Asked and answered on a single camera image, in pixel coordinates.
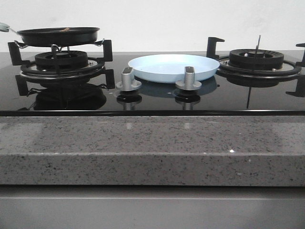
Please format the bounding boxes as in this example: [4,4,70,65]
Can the grey cabinet front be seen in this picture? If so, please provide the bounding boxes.
[0,187,305,229]

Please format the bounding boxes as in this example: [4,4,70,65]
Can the black burner head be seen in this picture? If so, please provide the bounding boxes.
[35,51,88,71]
[229,49,284,65]

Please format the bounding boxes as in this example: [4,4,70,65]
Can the left silver stove knob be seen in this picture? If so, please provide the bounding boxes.
[116,67,142,92]

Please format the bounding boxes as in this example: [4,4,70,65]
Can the right black burner head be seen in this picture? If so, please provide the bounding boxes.
[229,49,284,65]

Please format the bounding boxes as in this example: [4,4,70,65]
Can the silver stove knob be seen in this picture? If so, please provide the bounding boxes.
[175,66,202,91]
[116,67,142,92]

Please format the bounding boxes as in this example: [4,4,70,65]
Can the chrome wire pan reducer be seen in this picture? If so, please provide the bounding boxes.
[13,39,106,52]

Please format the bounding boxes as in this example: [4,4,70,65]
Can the right black pan support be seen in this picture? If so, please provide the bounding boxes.
[206,36,305,98]

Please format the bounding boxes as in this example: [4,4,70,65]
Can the black pan support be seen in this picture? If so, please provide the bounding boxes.
[206,36,305,98]
[8,40,115,91]

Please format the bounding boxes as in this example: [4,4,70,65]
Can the left black burner head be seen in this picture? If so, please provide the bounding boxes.
[35,51,88,71]

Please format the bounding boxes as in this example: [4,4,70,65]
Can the black frying pan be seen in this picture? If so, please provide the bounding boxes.
[16,27,100,47]

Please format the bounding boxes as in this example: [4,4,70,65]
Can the grey speckled stone countertop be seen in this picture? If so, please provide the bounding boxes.
[0,116,305,187]

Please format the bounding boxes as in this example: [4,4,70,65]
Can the light blue plate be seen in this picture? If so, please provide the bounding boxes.
[128,54,220,83]

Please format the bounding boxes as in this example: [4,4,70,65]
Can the right silver stove knob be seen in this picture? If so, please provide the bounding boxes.
[175,66,202,91]

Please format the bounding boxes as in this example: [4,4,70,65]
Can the left black pan support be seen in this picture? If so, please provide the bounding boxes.
[8,40,115,91]

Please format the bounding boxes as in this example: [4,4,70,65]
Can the black glass gas cooktop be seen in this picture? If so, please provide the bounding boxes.
[0,52,305,116]

